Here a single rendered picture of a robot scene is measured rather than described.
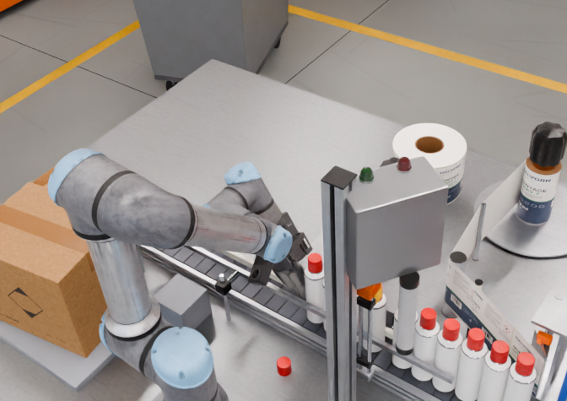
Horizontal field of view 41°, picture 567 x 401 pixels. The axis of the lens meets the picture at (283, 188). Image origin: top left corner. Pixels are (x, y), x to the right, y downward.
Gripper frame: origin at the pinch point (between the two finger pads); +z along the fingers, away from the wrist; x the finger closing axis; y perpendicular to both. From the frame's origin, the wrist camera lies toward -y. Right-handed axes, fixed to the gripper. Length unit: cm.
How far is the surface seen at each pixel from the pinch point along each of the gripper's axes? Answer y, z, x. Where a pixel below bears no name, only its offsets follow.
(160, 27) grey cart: 141, -52, 187
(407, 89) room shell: 216, 38, 121
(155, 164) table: 27, -29, 71
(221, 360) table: -19.7, 3.9, 14.2
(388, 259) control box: -13, -21, -46
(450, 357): -1.9, 13.2, -37.7
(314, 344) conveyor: -5.1, 10.2, -1.8
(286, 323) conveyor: -5.1, 4.4, 4.1
